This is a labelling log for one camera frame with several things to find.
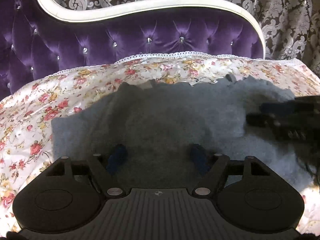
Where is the floral bedspread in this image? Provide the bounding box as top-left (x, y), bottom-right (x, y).
top-left (1, 51), bottom-right (319, 236)

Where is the purple tufted headboard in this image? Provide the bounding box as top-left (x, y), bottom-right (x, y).
top-left (1, 0), bottom-right (266, 98)

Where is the grey argyle knit sweater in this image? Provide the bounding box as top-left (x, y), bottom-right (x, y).
top-left (52, 77), bottom-right (312, 191)

